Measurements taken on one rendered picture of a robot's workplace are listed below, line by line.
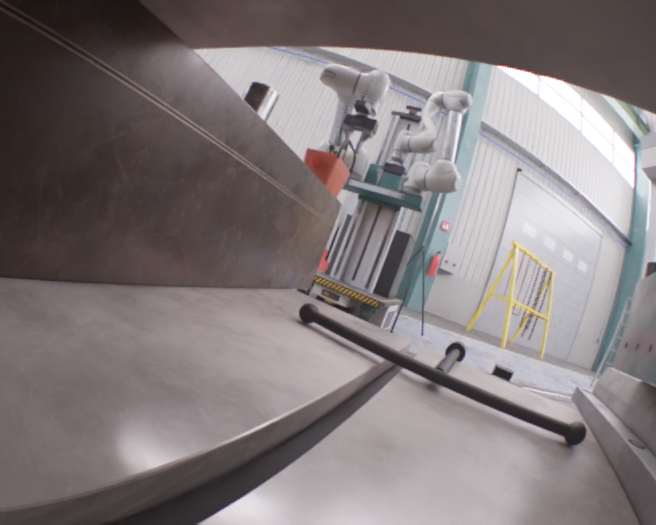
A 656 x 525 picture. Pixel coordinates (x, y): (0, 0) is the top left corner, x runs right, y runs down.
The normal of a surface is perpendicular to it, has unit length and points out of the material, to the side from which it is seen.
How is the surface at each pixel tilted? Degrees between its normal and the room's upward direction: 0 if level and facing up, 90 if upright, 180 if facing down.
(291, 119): 90
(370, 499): 0
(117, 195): 90
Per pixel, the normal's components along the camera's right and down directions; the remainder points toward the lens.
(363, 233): -0.37, -0.11
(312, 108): 0.07, 0.05
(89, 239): 0.89, 0.35
